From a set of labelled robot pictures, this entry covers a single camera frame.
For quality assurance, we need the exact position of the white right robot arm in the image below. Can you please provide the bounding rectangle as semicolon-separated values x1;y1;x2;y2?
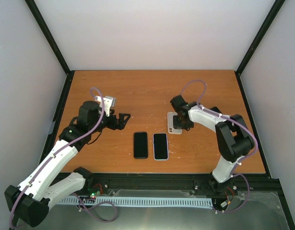
170;96;258;184

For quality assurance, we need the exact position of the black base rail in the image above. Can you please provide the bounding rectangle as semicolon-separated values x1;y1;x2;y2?
25;172;281;199

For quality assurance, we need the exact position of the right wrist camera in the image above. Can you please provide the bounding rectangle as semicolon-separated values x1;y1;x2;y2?
170;95;187;113

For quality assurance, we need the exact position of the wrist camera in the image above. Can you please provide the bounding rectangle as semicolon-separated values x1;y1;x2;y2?
94;96;116;117
170;95;187;113

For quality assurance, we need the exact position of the silver phone black screen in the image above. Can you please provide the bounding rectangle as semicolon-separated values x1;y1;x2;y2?
134;132;148;159

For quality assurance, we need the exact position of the black frame post left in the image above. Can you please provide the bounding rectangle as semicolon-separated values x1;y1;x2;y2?
24;0;72;75

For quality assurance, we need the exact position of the black phone case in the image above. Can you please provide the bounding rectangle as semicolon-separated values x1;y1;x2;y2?
133;131;148;160

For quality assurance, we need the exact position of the light blue phone case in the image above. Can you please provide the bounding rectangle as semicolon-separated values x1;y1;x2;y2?
152;132;170;161

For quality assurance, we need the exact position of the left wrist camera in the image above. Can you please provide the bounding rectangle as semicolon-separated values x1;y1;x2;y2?
94;96;116;117

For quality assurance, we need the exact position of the black frame post right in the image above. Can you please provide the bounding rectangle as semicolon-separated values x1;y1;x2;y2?
235;0;285;78

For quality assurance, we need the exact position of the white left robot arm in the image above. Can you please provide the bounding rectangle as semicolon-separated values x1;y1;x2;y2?
4;98;131;227

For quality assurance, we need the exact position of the light blue cable duct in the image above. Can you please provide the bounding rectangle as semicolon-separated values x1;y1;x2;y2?
57;196;213;207

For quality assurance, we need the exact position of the black frame post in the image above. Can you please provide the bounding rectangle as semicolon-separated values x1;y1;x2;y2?
235;0;285;78
24;0;72;75

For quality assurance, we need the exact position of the cream phone case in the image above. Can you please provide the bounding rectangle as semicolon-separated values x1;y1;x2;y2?
167;112;182;135

